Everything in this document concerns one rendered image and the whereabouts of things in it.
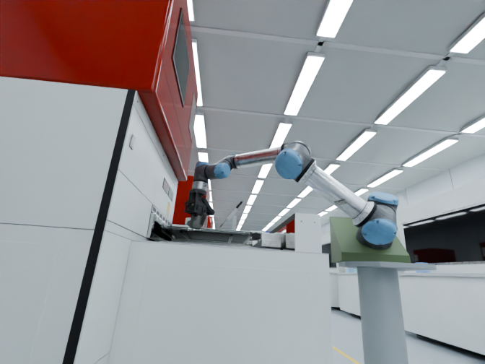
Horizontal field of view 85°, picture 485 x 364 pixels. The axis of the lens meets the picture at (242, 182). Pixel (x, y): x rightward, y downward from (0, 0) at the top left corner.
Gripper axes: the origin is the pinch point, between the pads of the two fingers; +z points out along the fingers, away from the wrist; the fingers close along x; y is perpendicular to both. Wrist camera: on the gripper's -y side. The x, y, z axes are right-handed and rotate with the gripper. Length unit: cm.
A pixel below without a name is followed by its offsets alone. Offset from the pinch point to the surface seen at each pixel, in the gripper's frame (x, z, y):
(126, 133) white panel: 26, -17, 62
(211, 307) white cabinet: 38, 26, 31
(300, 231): 56, 0, 8
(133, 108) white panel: 26, -26, 61
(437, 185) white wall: 137, -164, -499
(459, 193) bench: 146, -104, -338
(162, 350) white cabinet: 28, 38, 38
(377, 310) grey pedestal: 75, 26, -30
